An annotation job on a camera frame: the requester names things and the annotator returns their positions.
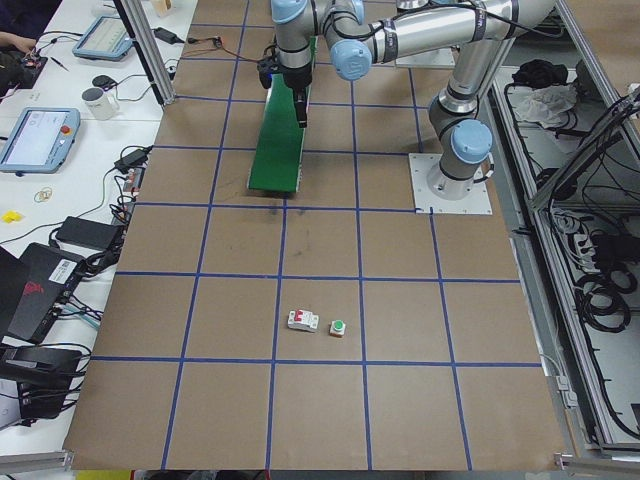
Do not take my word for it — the teach pendant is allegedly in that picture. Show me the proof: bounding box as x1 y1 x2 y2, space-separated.
1 107 81 176
72 15 133 61

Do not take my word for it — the white red circuit breaker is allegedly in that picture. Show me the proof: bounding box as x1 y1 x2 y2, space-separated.
287 309 319 332

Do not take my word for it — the red black motor wire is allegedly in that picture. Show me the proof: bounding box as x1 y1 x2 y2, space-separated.
185 35 261 64

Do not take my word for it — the black laptop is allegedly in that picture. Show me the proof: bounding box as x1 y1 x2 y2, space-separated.
1 243 87 344

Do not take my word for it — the person forearm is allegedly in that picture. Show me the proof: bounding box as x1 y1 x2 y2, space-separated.
0 31 37 54

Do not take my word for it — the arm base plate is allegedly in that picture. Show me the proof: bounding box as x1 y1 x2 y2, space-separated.
408 153 493 215

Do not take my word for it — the black power adapter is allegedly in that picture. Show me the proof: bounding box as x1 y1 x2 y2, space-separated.
152 27 184 45

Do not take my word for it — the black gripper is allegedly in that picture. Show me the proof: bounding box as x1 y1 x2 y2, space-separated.
257 45 312 128

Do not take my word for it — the near teach pendant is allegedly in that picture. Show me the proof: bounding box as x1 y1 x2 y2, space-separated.
1 107 81 176

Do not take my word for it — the far teach pendant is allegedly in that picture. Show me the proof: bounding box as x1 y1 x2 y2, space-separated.
72 15 133 61

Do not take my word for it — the black computer mouse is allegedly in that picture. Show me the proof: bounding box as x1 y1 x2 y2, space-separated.
92 75 118 91

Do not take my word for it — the green conveyor belt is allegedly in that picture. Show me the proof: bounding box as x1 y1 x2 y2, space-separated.
245 34 320 197

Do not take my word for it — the green push button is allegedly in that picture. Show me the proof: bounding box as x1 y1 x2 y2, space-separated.
329 320 346 338

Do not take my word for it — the aluminium frame post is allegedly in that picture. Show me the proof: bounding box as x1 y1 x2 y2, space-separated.
114 0 176 108

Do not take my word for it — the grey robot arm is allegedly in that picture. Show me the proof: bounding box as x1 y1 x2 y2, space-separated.
257 1 554 200

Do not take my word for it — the white mug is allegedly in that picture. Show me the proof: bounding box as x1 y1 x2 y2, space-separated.
81 87 120 121

